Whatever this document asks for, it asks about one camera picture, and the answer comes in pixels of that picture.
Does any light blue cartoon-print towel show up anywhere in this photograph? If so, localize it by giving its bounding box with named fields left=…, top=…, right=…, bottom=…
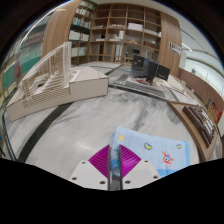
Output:
left=109, top=125, right=191, bottom=178

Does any low white architectural model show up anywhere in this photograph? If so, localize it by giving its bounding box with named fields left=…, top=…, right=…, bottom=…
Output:
left=166, top=73, right=188, bottom=95

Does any bookshelf with green books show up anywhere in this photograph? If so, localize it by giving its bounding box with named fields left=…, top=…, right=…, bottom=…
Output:
left=0, top=21, right=47, bottom=101

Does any wooden shelf unit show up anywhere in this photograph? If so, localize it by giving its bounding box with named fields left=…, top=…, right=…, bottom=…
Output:
left=68, top=0, right=163, bottom=67

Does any white stepped architectural model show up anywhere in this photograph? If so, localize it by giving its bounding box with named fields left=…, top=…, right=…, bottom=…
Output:
left=5, top=41, right=110, bottom=122

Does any wall poster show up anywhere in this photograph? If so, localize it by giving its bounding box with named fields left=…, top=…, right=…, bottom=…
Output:
left=168, top=41, right=183, bottom=56

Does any brown building model on wooden base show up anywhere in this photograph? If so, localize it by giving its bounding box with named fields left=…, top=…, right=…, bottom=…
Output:
left=167, top=100, right=223, bottom=163

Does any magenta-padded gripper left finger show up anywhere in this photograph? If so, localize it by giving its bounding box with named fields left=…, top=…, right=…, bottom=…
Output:
left=69, top=144, right=111, bottom=191

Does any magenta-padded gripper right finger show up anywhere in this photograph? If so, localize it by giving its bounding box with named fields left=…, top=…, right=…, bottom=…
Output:
left=118, top=144, right=162, bottom=191

